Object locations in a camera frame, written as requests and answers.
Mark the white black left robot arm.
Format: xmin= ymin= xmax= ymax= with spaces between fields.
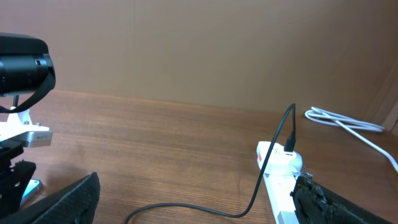
xmin=1 ymin=33 xmax=56 ymax=217

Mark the white power cable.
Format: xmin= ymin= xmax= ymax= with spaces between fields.
xmin=304 ymin=106 xmax=398 ymax=174

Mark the white charger adapter plug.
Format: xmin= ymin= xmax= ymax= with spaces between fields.
xmin=256 ymin=141 xmax=303 ymax=175

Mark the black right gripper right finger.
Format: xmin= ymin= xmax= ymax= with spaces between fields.
xmin=290 ymin=172 xmax=391 ymax=224

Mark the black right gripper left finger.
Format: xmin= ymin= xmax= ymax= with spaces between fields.
xmin=1 ymin=172 xmax=100 ymax=224

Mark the smartphone with light screen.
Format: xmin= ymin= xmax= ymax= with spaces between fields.
xmin=20 ymin=179 xmax=42 ymax=206

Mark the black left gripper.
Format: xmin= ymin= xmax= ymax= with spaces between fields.
xmin=1 ymin=140 xmax=36 ymax=218

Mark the black charging cable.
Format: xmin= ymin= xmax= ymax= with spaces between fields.
xmin=124 ymin=103 xmax=297 ymax=224

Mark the white power strip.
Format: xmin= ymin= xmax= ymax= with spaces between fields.
xmin=264 ymin=174 xmax=299 ymax=224

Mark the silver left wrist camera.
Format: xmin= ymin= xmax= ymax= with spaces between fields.
xmin=1 ymin=109 xmax=53 ymax=147

